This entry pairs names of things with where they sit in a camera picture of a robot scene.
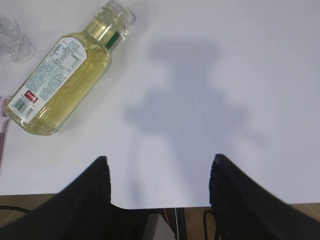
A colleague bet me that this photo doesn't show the black cable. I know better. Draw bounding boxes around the black cable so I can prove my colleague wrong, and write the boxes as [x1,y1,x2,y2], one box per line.
[0,205,32,215]

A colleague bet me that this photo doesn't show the pink scissors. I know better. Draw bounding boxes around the pink scissors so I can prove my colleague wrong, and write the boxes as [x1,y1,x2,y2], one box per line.
[0,96,11,163]

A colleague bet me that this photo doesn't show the clear plastic sheet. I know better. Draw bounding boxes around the clear plastic sheet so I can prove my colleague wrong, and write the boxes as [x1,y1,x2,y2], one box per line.
[0,13,36,65]

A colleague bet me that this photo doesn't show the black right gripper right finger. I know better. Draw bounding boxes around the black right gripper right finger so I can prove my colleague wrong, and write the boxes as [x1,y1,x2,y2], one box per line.
[209,154,320,240]

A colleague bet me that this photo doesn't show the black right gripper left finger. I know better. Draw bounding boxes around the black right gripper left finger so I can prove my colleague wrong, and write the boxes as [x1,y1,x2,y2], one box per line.
[0,156,148,240]

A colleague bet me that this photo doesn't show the yellow tea bottle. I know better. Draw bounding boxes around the yellow tea bottle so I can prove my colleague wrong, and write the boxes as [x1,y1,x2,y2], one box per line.
[4,0,134,136]

